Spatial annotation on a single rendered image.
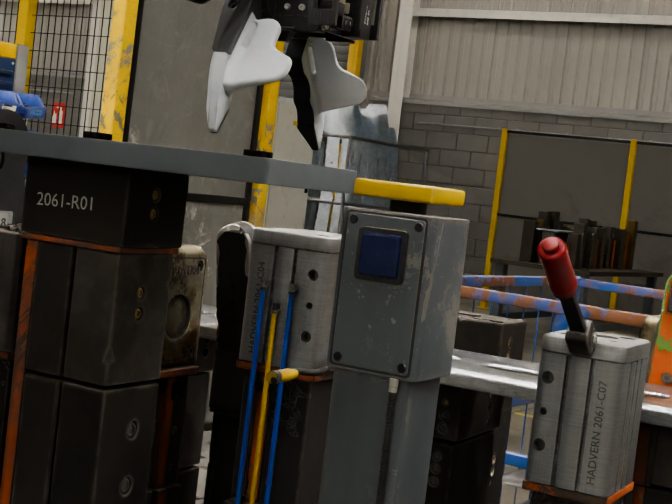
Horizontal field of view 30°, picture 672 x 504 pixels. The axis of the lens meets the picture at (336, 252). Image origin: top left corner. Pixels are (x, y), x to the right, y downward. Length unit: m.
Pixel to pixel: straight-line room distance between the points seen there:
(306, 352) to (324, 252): 0.09
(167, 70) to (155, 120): 0.18
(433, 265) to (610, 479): 0.24
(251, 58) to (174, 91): 3.63
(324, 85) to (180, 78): 3.56
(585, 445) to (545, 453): 0.03
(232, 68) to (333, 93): 0.13
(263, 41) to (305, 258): 0.23
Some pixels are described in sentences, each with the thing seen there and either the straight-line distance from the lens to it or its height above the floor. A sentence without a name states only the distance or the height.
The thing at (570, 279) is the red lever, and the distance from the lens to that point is 0.88.
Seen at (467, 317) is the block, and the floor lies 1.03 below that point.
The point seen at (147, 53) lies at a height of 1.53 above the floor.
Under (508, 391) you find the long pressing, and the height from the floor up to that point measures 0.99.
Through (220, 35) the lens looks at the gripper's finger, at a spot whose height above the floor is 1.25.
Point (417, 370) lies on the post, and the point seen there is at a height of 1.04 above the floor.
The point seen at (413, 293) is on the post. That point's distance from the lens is 0.84.
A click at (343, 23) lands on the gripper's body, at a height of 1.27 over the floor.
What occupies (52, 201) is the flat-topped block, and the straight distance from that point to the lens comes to 0.99.
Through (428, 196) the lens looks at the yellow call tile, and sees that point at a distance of 0.84.
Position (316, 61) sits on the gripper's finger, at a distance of 0.98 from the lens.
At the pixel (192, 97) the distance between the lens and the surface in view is 4.60.
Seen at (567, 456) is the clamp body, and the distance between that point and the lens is 0.98.
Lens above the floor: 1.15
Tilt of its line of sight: 3 degrees down
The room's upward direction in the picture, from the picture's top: 7 degrees clockwise
